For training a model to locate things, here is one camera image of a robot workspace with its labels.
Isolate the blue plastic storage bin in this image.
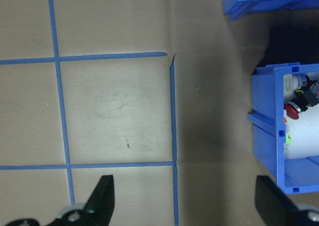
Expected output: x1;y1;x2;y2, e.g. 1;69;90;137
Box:
248;62;319;195
222;0;319;22

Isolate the grey switch orange green block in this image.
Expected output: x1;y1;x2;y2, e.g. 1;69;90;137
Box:
283;117;293;152

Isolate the red mushroom button switch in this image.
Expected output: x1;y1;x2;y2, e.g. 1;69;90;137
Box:
284;88;319;120

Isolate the green white push button switch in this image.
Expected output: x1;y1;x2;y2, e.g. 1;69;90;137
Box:
283;73;311;90

